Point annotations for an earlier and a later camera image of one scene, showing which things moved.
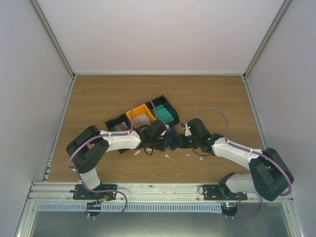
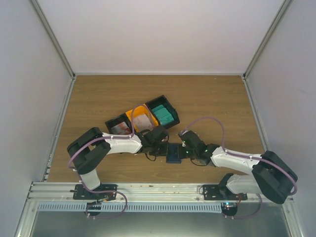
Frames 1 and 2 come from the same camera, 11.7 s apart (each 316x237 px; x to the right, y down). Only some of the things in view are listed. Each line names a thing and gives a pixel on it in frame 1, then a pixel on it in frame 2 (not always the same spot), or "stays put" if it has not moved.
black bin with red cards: [119, 123] stays put
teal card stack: [163, 114] stays put
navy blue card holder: [173, 138] to [173, 156]
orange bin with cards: [141, 116] stays put
